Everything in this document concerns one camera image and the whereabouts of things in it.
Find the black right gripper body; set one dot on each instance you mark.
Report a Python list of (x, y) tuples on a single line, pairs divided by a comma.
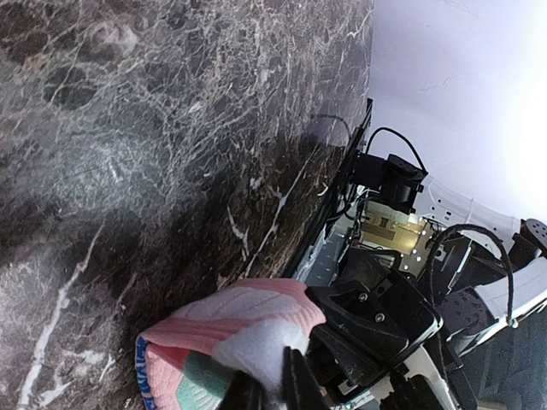
[(375, 319)]

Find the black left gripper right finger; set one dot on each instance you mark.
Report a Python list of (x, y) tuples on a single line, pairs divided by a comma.
[(299, 389)]

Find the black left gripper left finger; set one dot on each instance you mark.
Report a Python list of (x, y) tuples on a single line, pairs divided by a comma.
[(244, 393)]

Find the pink patterned sock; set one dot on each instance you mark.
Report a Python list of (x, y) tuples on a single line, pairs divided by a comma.
[(189, 359)]

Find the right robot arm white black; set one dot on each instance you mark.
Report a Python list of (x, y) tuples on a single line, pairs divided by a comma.
[(477, 294)]

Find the black front rail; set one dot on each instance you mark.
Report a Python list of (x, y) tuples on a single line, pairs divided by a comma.
[(332, 206)]

